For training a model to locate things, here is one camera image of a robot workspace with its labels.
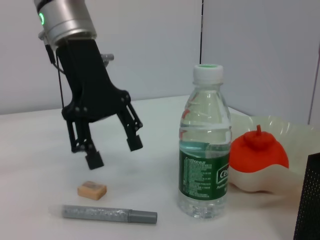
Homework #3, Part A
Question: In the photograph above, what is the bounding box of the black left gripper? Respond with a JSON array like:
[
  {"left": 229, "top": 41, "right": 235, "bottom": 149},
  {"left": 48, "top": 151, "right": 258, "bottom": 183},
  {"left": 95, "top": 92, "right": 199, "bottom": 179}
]
[{"left": 56, "top": 39, "right": 145, "bottom": 171}]

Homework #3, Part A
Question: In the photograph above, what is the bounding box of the clear water bottle green label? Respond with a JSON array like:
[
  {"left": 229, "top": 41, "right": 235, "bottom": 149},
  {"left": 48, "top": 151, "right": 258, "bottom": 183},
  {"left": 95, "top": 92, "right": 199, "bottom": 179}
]
[{"left": 177, "top": 63, "right": 232, "bottom": 220}]

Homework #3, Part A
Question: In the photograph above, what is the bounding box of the red-orange toy orange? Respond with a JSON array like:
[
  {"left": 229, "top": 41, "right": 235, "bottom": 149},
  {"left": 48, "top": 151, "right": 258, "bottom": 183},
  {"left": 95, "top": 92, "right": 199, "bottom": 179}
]
[{"left": 228, "top": 124, "right": 290, "bottom": 174}]

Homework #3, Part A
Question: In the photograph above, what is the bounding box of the tan eraser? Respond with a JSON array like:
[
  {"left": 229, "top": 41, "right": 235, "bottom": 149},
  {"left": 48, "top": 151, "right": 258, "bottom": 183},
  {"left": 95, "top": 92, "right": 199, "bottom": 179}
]
[{"left": 76, "top": 181, "right": 108, "bottom": 201}]

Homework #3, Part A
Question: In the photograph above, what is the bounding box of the silver clear pen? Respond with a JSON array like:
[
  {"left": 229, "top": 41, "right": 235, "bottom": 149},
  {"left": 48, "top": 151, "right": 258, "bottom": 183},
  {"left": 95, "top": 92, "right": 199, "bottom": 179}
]
[{"left": 61, "top": 204, "right": 158, "bottom": 225}]

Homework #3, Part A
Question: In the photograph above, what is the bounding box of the pale green glass fruit plate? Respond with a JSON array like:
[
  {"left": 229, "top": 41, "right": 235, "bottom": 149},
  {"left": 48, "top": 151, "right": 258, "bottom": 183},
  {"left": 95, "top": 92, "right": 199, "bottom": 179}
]
[{"left": 226, "top": 113, "right": 320, "bottom": 195}]

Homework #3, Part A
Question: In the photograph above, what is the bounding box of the black mesh pen holder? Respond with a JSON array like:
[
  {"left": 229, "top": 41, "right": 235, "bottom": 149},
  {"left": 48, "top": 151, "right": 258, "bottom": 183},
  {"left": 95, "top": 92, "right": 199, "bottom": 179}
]
[{"left": 292, "top": 153, "right": 320, "bottom": 240}]

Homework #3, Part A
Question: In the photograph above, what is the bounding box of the left arm cable with plugs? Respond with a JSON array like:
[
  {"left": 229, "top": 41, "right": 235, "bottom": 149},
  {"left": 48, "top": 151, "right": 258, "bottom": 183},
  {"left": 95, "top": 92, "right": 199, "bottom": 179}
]
[{"left": 37, "top": 31, "right": 115, "bottom": 111}]

